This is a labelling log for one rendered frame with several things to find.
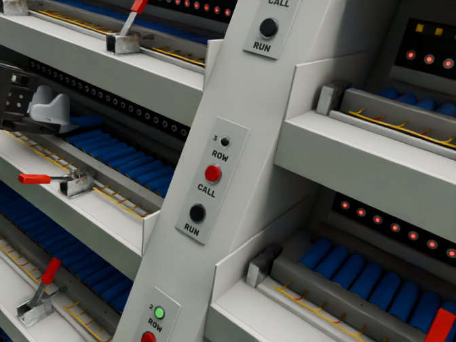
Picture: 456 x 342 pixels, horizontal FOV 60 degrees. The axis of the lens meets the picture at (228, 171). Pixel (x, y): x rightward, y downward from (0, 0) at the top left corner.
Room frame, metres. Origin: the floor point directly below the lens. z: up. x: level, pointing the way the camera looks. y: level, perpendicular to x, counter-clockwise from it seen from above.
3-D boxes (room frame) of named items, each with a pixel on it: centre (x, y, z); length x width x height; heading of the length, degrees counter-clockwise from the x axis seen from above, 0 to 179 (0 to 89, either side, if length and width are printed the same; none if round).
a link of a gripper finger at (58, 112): (0.58, 0.27, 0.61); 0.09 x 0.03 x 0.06; 147
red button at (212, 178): (0.39, 0.01, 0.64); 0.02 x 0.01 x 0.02; 61
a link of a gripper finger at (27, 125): (0.54, 0.29, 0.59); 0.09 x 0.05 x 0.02; 147
